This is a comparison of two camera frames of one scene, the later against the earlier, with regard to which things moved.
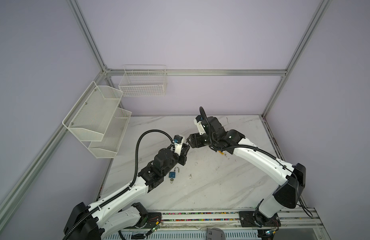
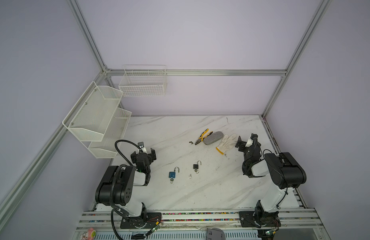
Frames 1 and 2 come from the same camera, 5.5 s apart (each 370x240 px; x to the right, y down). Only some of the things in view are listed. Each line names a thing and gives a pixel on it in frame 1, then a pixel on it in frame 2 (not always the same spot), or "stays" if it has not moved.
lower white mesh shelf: x=109 y=147 stays
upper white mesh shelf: x=90 y=117 stays
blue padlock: x=172 y=174 stays
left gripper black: x=183 y=155 -> x=151 y=155
